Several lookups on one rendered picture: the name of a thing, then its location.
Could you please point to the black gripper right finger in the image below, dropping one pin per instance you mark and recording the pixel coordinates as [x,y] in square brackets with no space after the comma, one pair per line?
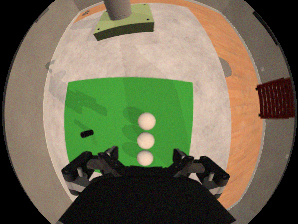
[215,178]

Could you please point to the green turf mat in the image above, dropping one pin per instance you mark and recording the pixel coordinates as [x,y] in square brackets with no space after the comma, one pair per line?
[109,108]

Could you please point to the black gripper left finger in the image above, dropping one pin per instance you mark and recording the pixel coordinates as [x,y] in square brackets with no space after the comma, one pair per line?
[78,172]

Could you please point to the white golf ball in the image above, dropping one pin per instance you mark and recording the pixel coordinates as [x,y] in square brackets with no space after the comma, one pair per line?
[145,140]
[145,157]
[146,121]

